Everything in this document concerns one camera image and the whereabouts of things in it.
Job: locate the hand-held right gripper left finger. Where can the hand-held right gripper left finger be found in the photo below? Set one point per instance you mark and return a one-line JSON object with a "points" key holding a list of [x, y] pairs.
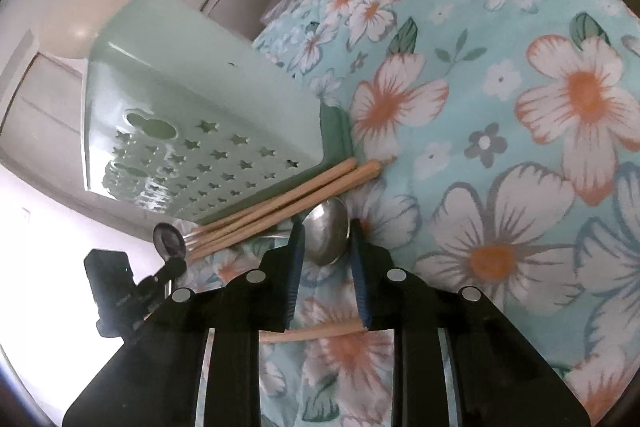
{"points": [[295, 267]]}

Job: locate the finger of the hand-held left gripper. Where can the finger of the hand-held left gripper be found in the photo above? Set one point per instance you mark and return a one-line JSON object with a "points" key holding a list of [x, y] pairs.
{"points": [[167, 274]]}

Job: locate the wooden chopstick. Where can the wooden chopstick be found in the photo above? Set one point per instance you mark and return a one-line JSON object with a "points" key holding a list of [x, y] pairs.
{"points": [[360, 176], [325, 177], [240, 227], [315, 332]]}

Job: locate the white panel door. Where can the white panel door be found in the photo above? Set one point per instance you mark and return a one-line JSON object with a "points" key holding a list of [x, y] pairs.
{"points": [[45, 107]]}

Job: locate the mint green utensil holder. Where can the mint green utensil holder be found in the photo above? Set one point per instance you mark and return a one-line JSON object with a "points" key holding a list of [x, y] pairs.
{"points": [[200, 77]]}

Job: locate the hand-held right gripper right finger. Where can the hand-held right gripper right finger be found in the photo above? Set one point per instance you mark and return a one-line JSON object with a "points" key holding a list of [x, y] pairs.
{"points": [[361, 277]]}

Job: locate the floral blue blanket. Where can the floral blue blanket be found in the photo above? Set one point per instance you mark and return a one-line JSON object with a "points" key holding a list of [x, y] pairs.
{"points": [[500, 107]]}

